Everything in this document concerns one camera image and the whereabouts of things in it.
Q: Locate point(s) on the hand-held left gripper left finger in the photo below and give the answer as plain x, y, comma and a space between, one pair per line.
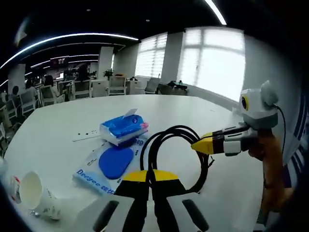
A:
106, 215

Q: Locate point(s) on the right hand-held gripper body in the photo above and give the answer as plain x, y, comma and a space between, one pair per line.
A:
258, 106

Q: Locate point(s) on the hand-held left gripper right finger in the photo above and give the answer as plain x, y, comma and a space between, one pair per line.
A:
178, 212

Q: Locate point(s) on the blue wet wipes pack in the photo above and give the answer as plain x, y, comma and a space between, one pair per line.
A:
116, 162

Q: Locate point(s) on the cream paper cup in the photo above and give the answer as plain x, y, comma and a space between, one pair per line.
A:
32, 191

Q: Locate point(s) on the blue tissue pack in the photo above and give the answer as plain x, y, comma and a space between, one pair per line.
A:
120, 128

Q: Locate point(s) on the person's right hand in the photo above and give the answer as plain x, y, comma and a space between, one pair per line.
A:
268, 147

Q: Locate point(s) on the white table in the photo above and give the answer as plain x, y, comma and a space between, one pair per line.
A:
193, 113

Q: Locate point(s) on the person's striped shirt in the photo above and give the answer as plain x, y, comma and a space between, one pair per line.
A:
298, 147

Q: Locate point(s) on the wide window with blinds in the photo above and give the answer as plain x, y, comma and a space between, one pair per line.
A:
214, 62

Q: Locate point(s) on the dark bag with teal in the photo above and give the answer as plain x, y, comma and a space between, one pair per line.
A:
177, 83

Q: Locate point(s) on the overhead ceiling light strip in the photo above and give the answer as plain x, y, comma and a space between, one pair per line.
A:
217, 12

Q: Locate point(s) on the narrow window with blinds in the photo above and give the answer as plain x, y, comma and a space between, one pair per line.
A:
150, 55

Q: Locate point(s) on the row of white office chairs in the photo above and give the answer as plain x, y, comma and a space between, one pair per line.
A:
117, 85

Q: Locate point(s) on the small yellow object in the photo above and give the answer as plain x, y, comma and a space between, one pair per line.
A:
119, 75

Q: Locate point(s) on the potted green plant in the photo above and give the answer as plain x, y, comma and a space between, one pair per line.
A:
108, 73

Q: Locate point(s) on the far ceiling light strip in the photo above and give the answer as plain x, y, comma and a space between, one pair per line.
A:
79, 56

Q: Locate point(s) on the hanging display screen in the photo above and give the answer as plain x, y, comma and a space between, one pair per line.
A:
59, 61

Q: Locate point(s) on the long ceiling light strip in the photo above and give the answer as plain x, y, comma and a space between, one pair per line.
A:
72, 36

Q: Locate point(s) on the ceiling air conditioner unit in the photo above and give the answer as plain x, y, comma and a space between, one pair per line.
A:
21, 31

